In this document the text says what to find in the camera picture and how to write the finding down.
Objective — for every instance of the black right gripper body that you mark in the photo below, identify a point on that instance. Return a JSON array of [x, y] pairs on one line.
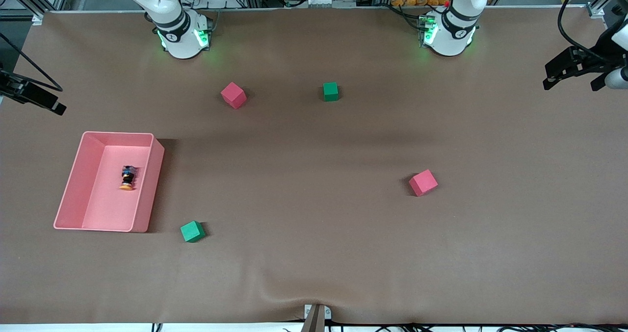
[[11, 88]]

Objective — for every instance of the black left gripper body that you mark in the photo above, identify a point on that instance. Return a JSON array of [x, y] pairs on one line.
[[595, 61]]

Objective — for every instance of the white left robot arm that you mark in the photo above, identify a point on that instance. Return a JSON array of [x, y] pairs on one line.
[[449, 38]]

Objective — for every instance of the pink plastic bin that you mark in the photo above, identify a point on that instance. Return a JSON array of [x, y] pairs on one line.
[[108, 204]]

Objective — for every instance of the pink foam cube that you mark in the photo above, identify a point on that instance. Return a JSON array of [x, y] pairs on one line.
[[233, 95], [423, 183]]

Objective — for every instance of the green foam cube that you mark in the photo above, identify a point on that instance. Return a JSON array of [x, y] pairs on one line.
[[330, 91], [192, 232]]

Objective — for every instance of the white terminal block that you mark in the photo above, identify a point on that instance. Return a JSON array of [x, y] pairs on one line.
[[306, 1]]

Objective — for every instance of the brown table cover mat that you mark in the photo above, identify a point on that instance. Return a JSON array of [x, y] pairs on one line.
[[314, 253]]

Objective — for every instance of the grey metal mount bracket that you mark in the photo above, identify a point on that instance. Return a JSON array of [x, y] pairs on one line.
[[315, 317]]

